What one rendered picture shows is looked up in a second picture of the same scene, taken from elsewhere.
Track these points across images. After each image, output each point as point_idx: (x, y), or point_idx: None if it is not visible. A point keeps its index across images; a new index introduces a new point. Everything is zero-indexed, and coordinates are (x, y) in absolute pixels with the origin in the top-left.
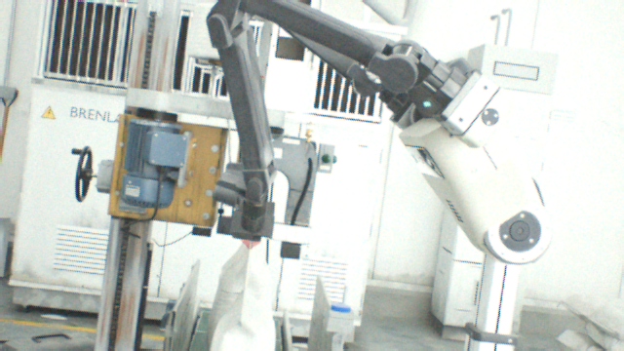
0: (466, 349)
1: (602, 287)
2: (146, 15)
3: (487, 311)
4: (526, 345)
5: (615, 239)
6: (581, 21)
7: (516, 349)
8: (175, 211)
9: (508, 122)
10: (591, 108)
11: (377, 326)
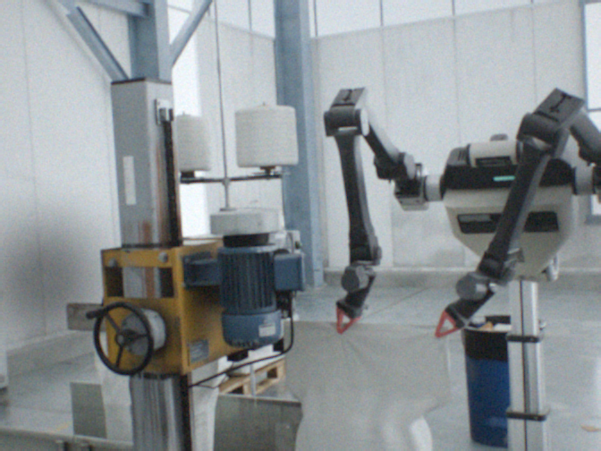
0: (519, 353)
1: (31, 319)
2: (159, 122)
3: (535, 319)
4: (11, 394)
5: (32, 273)
6: None
7: (13, 400)
8: (225, 342)
9: None
10: None
11: None
